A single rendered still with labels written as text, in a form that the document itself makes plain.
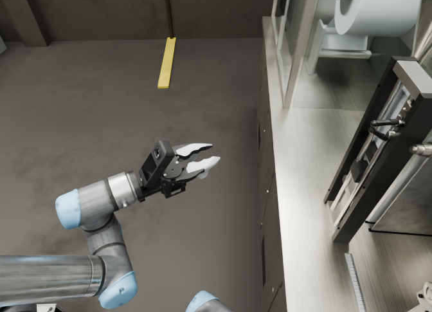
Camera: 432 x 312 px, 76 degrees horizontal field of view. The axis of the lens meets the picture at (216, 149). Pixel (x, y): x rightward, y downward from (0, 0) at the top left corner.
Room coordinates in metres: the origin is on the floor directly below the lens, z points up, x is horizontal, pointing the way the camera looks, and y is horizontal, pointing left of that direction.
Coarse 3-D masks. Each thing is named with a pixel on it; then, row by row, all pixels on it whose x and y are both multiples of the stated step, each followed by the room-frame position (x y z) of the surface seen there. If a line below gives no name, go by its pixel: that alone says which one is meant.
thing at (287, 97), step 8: (280, 0) 1.75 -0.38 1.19; (312, 0) 1.10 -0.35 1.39; (304, 8) 1.11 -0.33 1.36; (312, 8) 1.10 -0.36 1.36; (272, 16) 2.25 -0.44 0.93; (304, 16) 1.10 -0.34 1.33; (272, 24) 2.14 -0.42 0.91; (280, 24) 1.68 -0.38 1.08; (304, 24) 1.10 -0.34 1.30; (280, 32) 1.68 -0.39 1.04; (304, 32) 1.10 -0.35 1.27; (304, 40) 1.10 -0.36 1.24; (296, 48) 1.10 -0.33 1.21; (296, 56) 1.10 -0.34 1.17; (280, 64) 1.49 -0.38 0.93; (296, 64) 1.10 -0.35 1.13; (280, 72) 1.40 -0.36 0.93; (296, 72) 1.10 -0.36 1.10; (280, 80) 1.33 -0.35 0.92; (288, 80) 1.13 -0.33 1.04; (288, 88) 1.10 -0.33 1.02; (288, 96) 1.10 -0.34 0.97; (288, 104) 1.10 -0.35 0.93
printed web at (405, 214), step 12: (420, 168) 0.45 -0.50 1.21; (420, 180) 0.45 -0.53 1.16; (408, 192) 0.45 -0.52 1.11; (420, 192) 0.44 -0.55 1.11; (396, 204) 0.45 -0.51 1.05; (408, 204) 0.44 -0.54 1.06; (420, 204) 0.44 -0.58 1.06; (384, 216) 0.45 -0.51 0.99; (396, 216) 0.44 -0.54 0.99; (408, 216) 0.44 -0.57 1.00; (420, 216) 0.44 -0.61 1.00; (372, 228) 0.45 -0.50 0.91; (384, 228) 0.44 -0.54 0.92; (396, 228) 0.44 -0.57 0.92; (408, 228) 0.44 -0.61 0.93; (420, 228) 0.44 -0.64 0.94
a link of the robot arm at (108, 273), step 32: (0, 256) 0.19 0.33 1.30; (32, 256) 0.20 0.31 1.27; (64, 256) 0.22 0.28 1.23; (96, 256) 0.24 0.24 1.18; (128, 256) 0.26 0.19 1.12; (0, 288) 0.14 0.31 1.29; (32, 288) 0.15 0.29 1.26; (64, 288) 0.17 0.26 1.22; (96, 288) 0.18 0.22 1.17; (128, 288) 0.19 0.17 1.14
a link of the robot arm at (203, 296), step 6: (198, 294) 0.21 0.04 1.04; (204, 294) 0.21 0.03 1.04; (210, 294) 0.22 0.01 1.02; (192, 300) 0.20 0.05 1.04; (198, 300) 0.20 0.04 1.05; (204, 300) 0.20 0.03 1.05; (210, 300) 0.20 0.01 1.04; (216, 300) 0.20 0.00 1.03; (192, 306) 0.19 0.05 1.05; (198, 306) 0.19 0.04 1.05; (204, 306) 0.19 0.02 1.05; (210, 306) 0.19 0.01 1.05; (216, 306) 0.19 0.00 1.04; (222, 306) 0.19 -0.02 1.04
